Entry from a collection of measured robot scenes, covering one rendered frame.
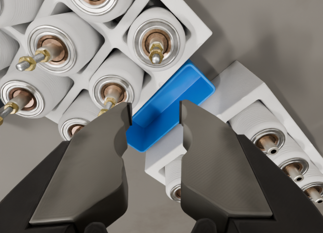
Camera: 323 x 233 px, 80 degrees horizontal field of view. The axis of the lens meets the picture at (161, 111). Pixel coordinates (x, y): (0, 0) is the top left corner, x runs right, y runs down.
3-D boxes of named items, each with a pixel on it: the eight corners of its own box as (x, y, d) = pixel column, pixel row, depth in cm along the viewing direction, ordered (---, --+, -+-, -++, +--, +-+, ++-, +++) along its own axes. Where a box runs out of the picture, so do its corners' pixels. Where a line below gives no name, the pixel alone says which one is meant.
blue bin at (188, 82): (144, 131, 71) (142, 154, 61) (120, 114, 67) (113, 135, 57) (207, 73, 60) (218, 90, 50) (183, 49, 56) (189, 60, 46)
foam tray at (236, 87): (211, 183, 86) (223, 224, 71) (146, 134, 72) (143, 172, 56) (294, 132, 72) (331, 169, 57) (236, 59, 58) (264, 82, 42)
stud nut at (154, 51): (146, 52, 25) (146, 54, 24) (157, 45, 25) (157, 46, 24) (154, 65, 26) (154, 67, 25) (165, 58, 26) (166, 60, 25)
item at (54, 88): (77, 90, 55) (45, 127, 39) (42, 75, 52) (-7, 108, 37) (87, 59, 50) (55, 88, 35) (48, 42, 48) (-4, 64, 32)
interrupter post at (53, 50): (48, 56, 32) (38, 62, 29) (44, 42, 31) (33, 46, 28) (63, 57, 32) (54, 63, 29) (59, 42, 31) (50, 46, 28)
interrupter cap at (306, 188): (303, 202, 54) (304, 205, 53) (291, 190, 51) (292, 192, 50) (331, 190, 51) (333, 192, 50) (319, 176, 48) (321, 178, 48)
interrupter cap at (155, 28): (123, 43, 31) (122, 44, 31) (156, 6, 29) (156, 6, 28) (156, 75, 34) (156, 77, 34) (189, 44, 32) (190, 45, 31)
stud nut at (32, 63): (23, 68, 26) (19, 70, 25) (19, 55, 25) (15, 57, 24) (38, 68, 26) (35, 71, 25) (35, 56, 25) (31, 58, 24)
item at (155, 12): (128, 28, 47) (114, 43, 31) (157, -5, 43) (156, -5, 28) (156, 56, 50) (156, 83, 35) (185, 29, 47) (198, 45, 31)
